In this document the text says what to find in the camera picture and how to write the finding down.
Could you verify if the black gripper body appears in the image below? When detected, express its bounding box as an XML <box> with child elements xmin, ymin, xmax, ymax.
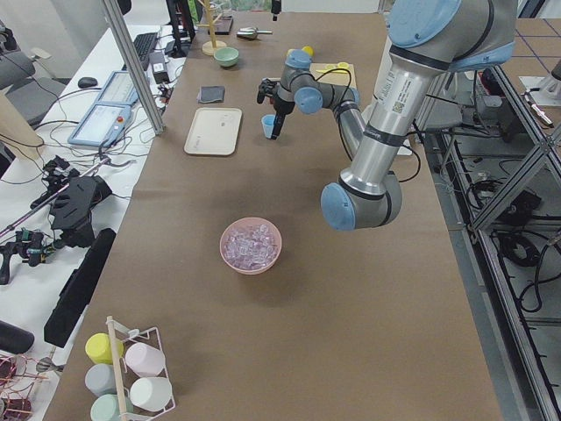
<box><xmin>272</xmin><ymin>81</ymin><xmax>295</xmax><ymax>116</ymax></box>

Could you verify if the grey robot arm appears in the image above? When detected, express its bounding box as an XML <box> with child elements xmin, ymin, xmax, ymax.
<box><xmin>257</xmin><ymin>1</ymin><xmax>517</xmax><ymax>231</ymax></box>

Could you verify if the light blue cup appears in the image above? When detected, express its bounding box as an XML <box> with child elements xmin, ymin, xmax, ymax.
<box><xmin>261</xmin><ymin>114</ymin><xmax>276</xmax><ymax>139</ymax></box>

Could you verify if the pile of clear ice cubes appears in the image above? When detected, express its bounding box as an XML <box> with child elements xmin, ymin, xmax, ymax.
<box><xmin>221</xmin><ymin>224</ymin><xmax>281</xmax><ymax>271</ymax></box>

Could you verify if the pink cup in rack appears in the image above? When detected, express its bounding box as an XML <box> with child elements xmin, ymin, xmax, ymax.
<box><xmin>124</xmin><ymin>343</ymin><xmax>166</xmax><ymax>377</ymax></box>

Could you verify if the yellow cup in rack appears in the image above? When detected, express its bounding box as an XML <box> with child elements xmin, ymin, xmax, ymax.
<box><xmin>85</xmin><ymin>332</ymin><xmax>113</xmax><ymax>365</ymax></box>

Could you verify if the white cup in rack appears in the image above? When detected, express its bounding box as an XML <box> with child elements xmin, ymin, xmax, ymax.
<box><xmin>129</xmin><ymin>377</ymin><xmax>173</xmax><ymax>412</ymax></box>

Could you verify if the grey cup in rack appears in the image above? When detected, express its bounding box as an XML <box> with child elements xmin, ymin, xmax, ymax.
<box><xmin>84</xmin><ymin>363</ymin><xmax>117</xmax><ymax>396</ymax></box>

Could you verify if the mint cup in rack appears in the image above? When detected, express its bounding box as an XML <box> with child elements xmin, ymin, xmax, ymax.
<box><xmin>89</xmin><ymin>394</ymin><xmax>121</xmax><ymax>421</ymax></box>

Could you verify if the green bowl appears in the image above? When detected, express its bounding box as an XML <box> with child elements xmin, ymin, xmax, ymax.
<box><xmin>213</xmin><ymin>46</ymin><xmax>239</xmax><ymax>68</ymax></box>

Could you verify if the upper whole yellow lemon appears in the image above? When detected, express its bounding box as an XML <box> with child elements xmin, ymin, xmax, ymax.
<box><xmin>302</xmin><ymin>46</ymin><xmax>314</xmax><ymax>56</ymax></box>

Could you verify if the metal scoop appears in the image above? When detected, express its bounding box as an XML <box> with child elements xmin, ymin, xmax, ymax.
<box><xmin>236</xmin><ymin>27</ymin><xmax>273</xmax><ymax>40</ymax></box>

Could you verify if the grey folded cloth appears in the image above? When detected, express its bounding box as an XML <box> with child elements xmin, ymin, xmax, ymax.
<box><xmin>197</xmin><ymin>85</ymin><xmax>225</xmax><ymax>103</ymax></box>

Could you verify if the wooden cutting board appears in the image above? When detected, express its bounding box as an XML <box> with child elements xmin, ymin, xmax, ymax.
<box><xmin>295</xmin><ymin>63</ymin><xmax>359</xmax><ymax>112</ymax></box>

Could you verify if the cream rabbit tray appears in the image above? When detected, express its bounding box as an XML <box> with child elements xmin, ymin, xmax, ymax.
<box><xmin>184</xmin><ymin>107</ymin><xmax>243</xmax><ymax>156</ymax></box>

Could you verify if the wooden mug tree stand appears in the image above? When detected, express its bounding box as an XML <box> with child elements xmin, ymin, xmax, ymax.
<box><xmin>198</xmin><ymin>0</ymin><xmax>227</xmax><ymax>56</ymax></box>

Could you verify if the black box device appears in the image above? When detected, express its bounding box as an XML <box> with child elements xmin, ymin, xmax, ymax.
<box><xmin>149</xmin><ymin>51</ymin><xmax>170</xmax><ymax>83</ymax></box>

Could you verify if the black keyboard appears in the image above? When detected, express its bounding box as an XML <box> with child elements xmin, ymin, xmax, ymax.
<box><xmin>133</xmin><ymin>32</ymin><xmax>158</xmax><ymax>70</ymax></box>

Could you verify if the pink bowl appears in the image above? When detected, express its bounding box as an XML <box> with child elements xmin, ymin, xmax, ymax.
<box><xmin>219</xmin><ymin>217</ymin><xmax>282</xmax><ymax>275</ymax></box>

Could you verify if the teach pendant tablet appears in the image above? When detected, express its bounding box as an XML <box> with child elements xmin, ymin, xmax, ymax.
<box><xmin>67</xmin><ymin>71</ymin><xmax>138</xmax><ymax>148</ymax></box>

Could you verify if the black computer mouse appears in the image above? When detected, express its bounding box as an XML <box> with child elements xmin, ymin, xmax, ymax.
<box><xmin>77</xmin><ymin>76</ymin><xmax>98</xmax><ymax>89</ymax></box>

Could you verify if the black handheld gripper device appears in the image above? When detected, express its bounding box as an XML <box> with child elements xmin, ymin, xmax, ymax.
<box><xmin>30</xmin><ymin>155</ymin><xmax>112</xmax><ymax>247</ymax></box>

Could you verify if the black long bar device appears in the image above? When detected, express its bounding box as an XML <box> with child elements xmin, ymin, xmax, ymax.
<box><xmin>43</xmin><ymin>228</ymin><xmax>116</xmax><ymax>348</ymax></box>

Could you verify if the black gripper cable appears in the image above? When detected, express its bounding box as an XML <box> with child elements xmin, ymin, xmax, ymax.
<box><xmin>315</xmin><ymin>68</ymin><xmax>422</xmax><ymax>183</ymax></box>

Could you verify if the aluminium frame post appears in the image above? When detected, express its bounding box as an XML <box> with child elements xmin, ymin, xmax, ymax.
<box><xmin>101</xmin><ymin>0</ymin><xmax>165</xmax><ymax>135</ymax></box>

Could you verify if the white wire cup rack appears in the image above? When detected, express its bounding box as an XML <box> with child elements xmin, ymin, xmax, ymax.
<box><xmin>106</xmin><ymin>316</ymin><xmax>176</xmax><ymax>420</ymax></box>

